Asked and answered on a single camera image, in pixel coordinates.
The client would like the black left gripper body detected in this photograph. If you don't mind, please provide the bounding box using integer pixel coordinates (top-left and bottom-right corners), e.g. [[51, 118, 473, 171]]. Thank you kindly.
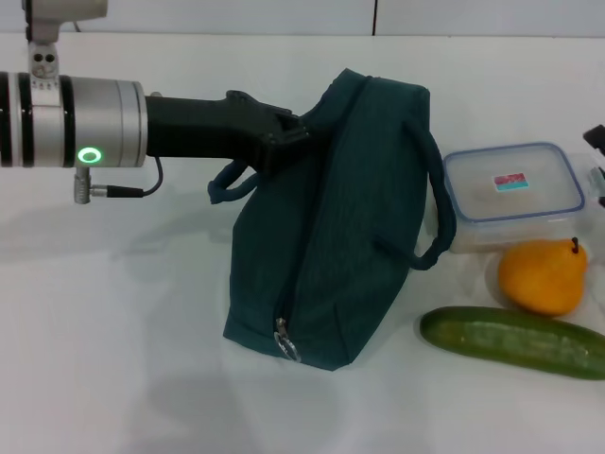
[[144, 89, 283, 174]]

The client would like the teal fabric lunch bag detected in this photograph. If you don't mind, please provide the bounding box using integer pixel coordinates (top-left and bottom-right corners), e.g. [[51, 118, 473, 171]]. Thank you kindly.
[[207, 67, 458, 375]]

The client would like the orange pear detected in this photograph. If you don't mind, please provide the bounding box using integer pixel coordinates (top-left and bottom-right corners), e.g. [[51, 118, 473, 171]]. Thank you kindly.
[[497, 236, 589, 317]]

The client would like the clear blue-rimmed plastic container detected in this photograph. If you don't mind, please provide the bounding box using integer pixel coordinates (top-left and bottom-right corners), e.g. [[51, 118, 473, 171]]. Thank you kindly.
[[441, 140, 587, 254]]

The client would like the green cucumber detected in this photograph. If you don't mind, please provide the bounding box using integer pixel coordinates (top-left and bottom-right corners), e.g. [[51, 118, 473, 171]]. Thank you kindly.
[[419, 306, 605, 382]]

